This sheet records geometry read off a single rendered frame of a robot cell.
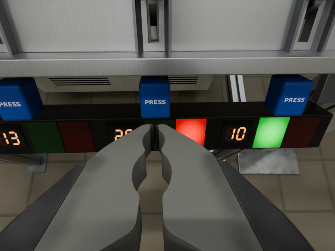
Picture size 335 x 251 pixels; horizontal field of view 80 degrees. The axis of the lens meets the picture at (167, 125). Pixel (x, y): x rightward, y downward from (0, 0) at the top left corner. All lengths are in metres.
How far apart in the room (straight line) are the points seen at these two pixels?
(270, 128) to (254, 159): 0.71
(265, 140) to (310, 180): 0.82
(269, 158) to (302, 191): 0.18
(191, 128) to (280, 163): 0.80
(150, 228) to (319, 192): 0.69
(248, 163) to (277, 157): 0.13
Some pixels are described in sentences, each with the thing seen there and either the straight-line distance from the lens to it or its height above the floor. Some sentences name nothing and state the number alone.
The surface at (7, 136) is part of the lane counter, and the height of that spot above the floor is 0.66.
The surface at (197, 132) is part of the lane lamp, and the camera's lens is 0.20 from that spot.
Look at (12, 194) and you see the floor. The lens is 1.03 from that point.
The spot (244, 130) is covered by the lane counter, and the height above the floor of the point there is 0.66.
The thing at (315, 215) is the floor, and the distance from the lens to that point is 1.04.
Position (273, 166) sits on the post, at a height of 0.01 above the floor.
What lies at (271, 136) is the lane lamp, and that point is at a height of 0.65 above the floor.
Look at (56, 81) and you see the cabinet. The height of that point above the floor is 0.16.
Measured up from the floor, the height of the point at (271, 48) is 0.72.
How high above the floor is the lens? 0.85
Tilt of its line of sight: 73 degrees down
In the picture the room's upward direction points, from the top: 4 degrees clockwise
